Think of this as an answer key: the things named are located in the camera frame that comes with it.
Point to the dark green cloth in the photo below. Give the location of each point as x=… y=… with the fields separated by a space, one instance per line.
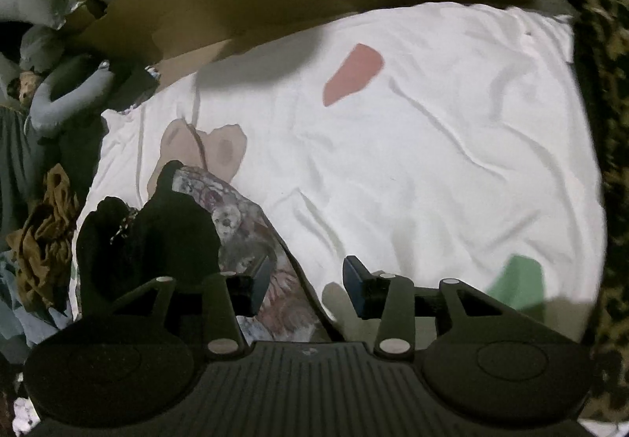
x=19 y=161

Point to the grey neck pillow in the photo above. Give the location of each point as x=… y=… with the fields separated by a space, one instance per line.
x=69 y=83

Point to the leopard print cloth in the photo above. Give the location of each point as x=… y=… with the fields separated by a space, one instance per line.
x=604 y=73

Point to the tan plush toy face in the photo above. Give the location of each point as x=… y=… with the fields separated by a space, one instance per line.
x=29 y=85

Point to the black shorts floral side panels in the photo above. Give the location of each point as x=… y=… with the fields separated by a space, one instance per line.
x=147 y=230

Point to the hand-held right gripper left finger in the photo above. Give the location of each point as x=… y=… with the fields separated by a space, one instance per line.
x=262 y=279

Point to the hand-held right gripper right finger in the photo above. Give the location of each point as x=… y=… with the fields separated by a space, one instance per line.
x=353 y=280

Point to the white printed bedsheet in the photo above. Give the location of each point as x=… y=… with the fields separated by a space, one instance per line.
x=393 y=147

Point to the mustard brown garment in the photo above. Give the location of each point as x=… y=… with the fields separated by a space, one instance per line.
x=44 y=230

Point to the light blue cloth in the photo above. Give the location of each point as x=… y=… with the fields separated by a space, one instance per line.
x=24 y=319

